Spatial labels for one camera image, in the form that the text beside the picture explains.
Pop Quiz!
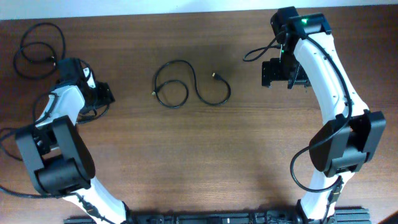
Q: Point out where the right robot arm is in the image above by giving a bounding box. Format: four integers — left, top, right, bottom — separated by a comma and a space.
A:
262, 7, 386, 223

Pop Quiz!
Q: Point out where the black usb cable looped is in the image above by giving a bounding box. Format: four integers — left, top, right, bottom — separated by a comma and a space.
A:
151, 59, 232, 110

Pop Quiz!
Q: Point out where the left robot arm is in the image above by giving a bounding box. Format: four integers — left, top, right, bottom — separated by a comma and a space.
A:
15, 58, 133, 223

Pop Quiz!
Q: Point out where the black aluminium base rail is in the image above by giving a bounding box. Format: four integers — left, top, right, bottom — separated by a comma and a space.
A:
63, 207, 371, 224

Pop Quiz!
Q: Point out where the black cable double coil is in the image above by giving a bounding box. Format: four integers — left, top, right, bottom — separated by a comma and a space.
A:
12, 22, 66, 80

